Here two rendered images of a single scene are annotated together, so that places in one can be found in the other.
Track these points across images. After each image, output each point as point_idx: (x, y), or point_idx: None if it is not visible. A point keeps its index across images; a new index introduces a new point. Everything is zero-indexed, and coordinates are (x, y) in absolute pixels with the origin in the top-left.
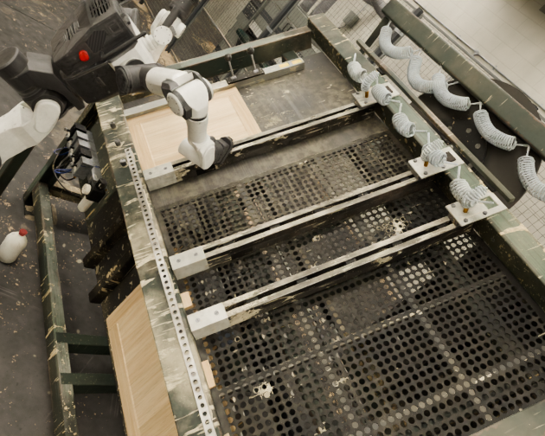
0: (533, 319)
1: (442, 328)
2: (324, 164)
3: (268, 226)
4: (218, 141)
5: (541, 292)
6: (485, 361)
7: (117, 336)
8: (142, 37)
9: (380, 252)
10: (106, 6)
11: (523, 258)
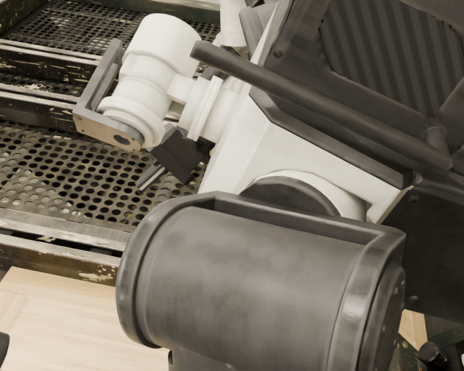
0: (42, 17)
1: (109, 39)
2: None
3: (177, 123)
4: (174, 126)
5: (20, 4)
6: (107, 22)
7: None
8: (212, 162)
9: (93, 57)
10: (353, 35)
11: None
